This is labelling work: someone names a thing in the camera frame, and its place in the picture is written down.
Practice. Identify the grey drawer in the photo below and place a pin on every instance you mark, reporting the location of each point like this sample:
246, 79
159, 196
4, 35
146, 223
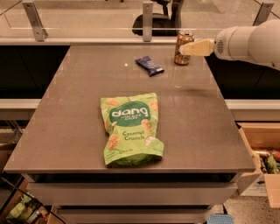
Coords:
134, 215
132, 194

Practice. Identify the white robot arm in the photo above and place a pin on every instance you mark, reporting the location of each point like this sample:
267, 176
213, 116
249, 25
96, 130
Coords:
258, 45

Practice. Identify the blue mesh object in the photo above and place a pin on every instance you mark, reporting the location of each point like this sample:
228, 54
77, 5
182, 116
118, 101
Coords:
220, 219

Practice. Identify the green rice chip bag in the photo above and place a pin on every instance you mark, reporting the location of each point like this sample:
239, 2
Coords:
131, 123

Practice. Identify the grey upper drawer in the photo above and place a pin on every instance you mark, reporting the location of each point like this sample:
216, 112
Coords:
132, 194

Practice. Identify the left metal railing bracket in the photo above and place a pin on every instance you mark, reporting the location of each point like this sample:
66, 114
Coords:
39, 32

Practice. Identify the right metal railing bracket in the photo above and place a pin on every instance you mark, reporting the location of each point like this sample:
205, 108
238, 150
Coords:
263, 13

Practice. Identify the grey lower drawer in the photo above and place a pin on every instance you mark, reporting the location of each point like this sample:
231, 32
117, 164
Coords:
134, 215

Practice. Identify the wire basket with items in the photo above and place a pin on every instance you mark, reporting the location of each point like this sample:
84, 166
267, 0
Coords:
29, 210

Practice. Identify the middle metal railing bracket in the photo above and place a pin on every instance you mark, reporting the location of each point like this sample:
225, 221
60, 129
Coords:
147, 20

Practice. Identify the black office chair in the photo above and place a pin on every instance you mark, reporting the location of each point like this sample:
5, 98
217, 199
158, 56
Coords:
165, 24

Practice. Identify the metal railing bracket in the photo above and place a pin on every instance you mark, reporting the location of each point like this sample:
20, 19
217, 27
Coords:
263, 13
147, 20
39, 32

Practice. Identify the blue snack bar wrapper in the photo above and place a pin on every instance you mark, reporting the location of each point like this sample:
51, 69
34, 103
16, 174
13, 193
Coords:
149, 66

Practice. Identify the orange soda can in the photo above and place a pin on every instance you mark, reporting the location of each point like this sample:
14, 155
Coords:
184, 37

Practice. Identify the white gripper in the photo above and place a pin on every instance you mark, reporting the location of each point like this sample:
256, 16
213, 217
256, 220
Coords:
222, 44

